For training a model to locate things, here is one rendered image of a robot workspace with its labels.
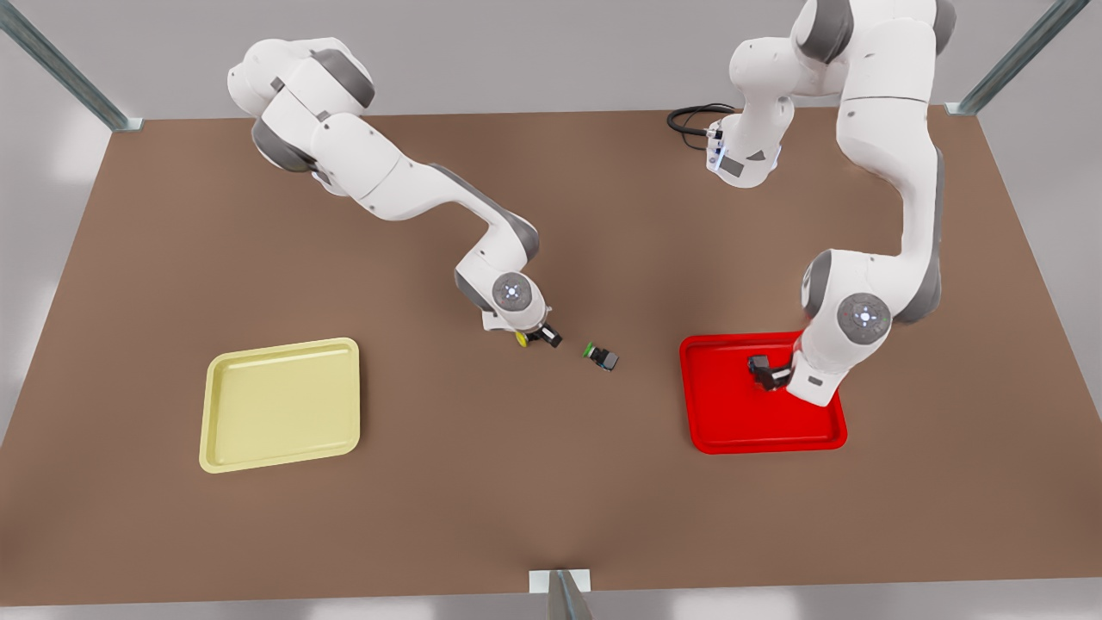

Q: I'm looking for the red tray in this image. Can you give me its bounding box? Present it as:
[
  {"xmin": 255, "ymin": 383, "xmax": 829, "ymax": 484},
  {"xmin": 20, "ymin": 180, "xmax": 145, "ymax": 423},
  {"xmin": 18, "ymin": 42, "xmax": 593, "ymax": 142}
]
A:
[{"xmin": 679, "ymin": 332, "xmax": 849, "ymax": 456}]

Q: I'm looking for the pale yellow tray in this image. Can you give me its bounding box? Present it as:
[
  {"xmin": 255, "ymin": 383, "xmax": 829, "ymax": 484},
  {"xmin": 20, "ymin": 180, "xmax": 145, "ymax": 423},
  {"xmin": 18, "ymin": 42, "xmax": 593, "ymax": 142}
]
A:
[{"xmin": 199, "ymin": 338, "xmax": 362, "ymax": 474}]

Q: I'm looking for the black cable loop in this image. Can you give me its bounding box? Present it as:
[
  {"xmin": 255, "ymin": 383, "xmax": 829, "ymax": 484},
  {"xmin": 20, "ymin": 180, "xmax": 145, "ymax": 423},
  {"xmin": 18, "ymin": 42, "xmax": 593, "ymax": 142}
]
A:
[{"xmin": 666, "ymin": 103, "xmax": 738, "ymax": 152}]

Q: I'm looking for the silver frame post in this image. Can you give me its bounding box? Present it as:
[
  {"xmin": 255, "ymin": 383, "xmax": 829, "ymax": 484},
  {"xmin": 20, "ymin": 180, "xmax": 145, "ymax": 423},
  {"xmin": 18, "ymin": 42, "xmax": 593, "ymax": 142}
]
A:
[
  {"xmin": 528, "ymin": 568, "xmax": 594, "ymax": 620},
  {"xmin": 0, "ymin": 0, "xmax": 144, "ymax": 133},
  {"xmin": 944, "ymin": 0, "xmax": 1093, "ymax": 117}
]

